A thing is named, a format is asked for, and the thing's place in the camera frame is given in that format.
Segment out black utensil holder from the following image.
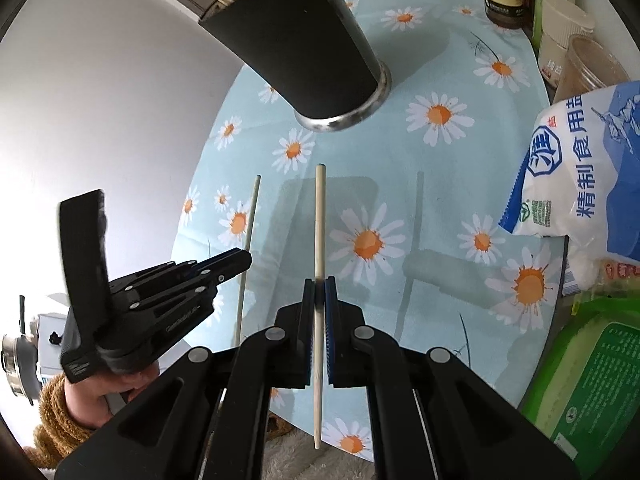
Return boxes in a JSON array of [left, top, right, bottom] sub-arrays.
[[198, 0, 392, 133]]

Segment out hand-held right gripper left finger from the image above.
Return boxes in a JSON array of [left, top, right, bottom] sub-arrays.
[[54, 277, 317, 480]]

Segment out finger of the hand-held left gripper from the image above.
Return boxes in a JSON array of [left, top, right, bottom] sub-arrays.
[[107, 260, 201, 294], [127, 249, 253, 311]]

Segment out person's left hand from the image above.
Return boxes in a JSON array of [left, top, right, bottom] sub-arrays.
[[65, 358, 161, 429]]

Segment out clear plastic jar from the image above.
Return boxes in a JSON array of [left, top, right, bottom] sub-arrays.
[[549, 34, 632, 107]]

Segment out metal cooking pot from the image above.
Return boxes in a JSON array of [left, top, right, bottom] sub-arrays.
[[0, 295, 43, 407]]

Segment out white fluffy rug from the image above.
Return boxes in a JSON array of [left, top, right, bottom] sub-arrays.
[[257, 430, 381, 480]]

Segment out person's left forearm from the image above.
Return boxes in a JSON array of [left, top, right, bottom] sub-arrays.
[[22, 374, 97, 469]]

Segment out white box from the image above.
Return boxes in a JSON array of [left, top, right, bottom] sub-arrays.
[[36, 310, 71, 379]]

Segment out blue white salt bag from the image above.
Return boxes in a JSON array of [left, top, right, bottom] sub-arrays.
[[499, 80, 640, 292]]

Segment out white lidded jar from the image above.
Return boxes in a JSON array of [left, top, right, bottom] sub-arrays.
[[536, 0, 597, 89]]

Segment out blue daisy print tablecloth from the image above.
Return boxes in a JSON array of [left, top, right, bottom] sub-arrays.
[[171, 0, 568, 463]]

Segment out yellow red snack packet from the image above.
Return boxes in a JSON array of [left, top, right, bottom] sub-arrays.
[[561, 257, 640, 297]]

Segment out green plastic package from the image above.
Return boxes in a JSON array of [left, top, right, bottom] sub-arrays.
[[519, 294, 640, 467]]

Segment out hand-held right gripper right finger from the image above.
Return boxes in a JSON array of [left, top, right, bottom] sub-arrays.
[[324, 275, 583, 480]]

